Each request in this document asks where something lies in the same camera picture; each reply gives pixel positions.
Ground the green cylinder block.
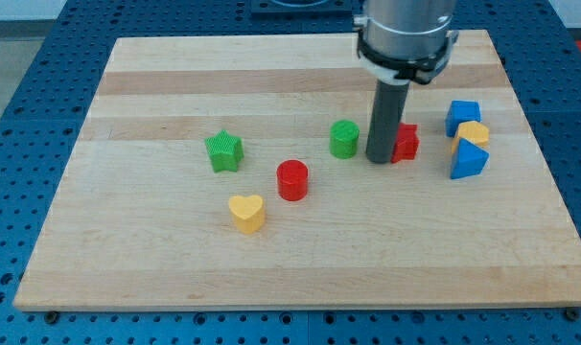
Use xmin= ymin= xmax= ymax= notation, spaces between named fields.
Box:
xmin=329 ymin=120 xmax=360 ymax=159

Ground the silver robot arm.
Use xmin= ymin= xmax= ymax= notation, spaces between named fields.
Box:
xmin=354 ymin=0 xmax=458 ymax=85

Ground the green star block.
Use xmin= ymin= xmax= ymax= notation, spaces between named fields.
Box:
xmin=204 ymin=129 xmax=244 ymax=173

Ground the red star block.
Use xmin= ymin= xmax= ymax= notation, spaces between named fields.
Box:
xmin=390 ymin=123 xmax=420 ymax=164

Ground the red cylinder block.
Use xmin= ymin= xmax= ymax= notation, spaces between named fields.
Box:
xmin=276 ymin=160 xmax=309 ymax=201

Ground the yellow heart block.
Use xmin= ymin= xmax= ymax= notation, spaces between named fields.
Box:
xmin=228 ymin=195 xmax=266 ymax=235

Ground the wooden board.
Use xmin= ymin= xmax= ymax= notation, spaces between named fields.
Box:
xmin=14 ymin=30 xmax=581 ymax=311

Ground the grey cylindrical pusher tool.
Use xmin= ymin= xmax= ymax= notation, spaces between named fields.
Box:
xmin=365 ymin=80 xmax=409 ymax=164

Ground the blue cube block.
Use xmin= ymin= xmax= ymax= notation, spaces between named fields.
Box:
xmin=445 ymin=100 xmax=481 ymax=137

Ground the blue triangle block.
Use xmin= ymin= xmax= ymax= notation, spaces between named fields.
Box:
xmin=450 ymin=138 xmax=490 ymax=179

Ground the yellow hexagon block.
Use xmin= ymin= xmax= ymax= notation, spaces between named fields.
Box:
xmin=451 ymin=121 xmax=490 ymax=153

